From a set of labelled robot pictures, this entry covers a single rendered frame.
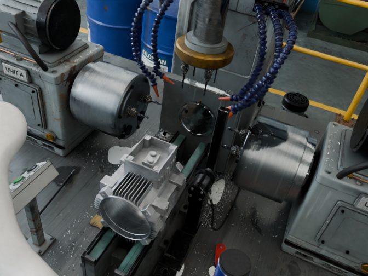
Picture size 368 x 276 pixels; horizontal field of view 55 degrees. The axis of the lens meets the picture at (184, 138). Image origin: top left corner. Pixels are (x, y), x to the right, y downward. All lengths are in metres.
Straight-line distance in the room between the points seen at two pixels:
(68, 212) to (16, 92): 0.47
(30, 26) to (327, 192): 1.05
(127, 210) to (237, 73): 0.63
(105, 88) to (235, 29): 0.48
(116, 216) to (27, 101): 0.57
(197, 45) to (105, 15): 2.08
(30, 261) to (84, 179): 0.74
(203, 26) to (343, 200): 0.62
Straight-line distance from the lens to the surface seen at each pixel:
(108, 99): 1.19
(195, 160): 1.28
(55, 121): 1.37
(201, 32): 1.04
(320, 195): 1.07
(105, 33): 3.12
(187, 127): 1.34
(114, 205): 1.04
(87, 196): 1.30
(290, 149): 1.07
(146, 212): 0.89
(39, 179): 1.00
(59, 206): 1.28
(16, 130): 0.75
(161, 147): 1.00
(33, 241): 1.19
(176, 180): 0.98
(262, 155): 1.06
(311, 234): 1.19
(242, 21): 1.25
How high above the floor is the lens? 1.78
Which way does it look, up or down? 39 degrees down
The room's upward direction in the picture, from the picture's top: 9 degrees clockwise
